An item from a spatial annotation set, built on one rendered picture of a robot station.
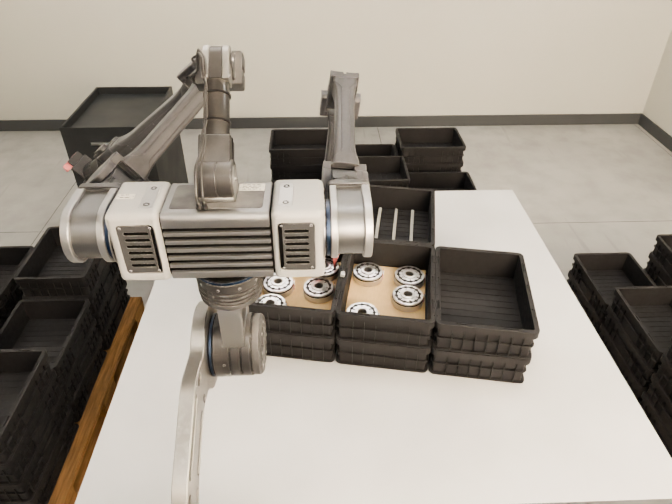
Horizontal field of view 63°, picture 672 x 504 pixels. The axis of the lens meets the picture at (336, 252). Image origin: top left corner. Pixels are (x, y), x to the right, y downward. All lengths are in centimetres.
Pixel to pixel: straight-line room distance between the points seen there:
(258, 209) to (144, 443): 92
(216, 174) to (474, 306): 113
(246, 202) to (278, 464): 83
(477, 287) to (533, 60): 356
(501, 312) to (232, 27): 365
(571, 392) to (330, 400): 75
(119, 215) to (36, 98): 458
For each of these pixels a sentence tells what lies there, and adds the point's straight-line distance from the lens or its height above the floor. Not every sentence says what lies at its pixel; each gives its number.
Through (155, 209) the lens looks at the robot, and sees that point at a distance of 105.
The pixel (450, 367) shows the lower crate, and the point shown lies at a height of 74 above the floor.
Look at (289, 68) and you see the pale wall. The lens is 498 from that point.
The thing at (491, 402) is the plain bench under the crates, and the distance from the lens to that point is 179.
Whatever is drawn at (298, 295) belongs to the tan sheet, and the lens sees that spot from 187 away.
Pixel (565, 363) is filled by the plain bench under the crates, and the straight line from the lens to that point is 198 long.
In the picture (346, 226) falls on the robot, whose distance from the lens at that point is 103.
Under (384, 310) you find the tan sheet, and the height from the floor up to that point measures 83.
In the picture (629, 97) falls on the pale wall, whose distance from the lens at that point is 581.
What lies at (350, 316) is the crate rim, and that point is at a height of 92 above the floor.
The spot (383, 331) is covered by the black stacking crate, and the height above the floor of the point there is 87.
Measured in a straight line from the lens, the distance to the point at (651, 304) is 289.
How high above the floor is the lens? 205
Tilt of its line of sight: 36 degrees down
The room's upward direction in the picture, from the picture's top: straight up
